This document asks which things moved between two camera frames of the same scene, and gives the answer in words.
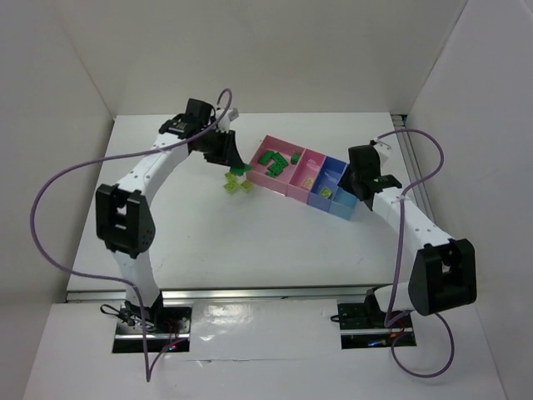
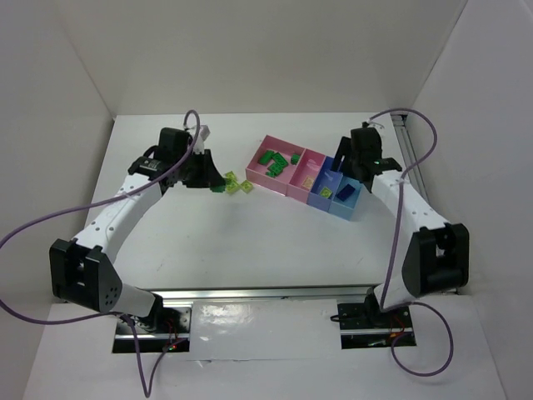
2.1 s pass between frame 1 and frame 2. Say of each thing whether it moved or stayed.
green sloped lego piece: stayed
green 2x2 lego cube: stayed
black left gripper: moved
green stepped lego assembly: stayed
